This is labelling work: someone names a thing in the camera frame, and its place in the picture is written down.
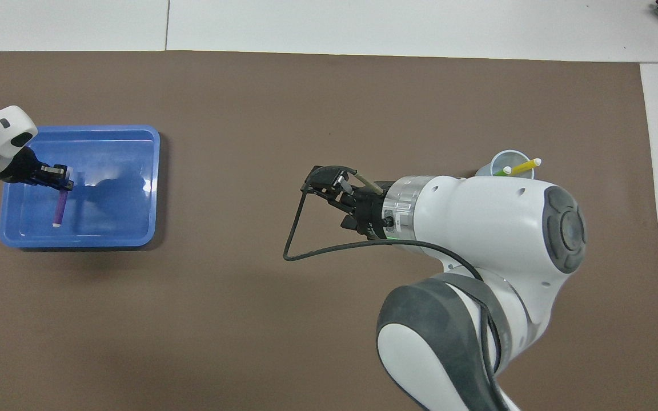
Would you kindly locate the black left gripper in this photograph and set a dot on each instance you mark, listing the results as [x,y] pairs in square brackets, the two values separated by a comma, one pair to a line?
[26,170]

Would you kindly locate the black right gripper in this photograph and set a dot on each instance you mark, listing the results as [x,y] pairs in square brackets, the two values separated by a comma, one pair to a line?
[376,208]

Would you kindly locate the purple highlighter pen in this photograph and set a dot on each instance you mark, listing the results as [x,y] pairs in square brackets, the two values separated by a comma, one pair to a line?
[60,208]

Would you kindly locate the green highlighter pen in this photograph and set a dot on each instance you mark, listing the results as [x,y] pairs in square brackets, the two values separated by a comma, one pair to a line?
[506,170]

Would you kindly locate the yellow highlighter pen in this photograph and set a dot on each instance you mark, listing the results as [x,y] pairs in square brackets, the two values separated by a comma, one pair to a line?
[526,165]

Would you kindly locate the blue plastic tray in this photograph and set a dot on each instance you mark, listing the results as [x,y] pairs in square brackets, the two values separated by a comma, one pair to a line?
[123,222]

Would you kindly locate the translucent plastic cup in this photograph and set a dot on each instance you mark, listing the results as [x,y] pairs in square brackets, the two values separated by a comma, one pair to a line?
[514,157]

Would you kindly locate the brown table mat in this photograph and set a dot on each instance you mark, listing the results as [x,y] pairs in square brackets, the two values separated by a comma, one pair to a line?
[192,319]

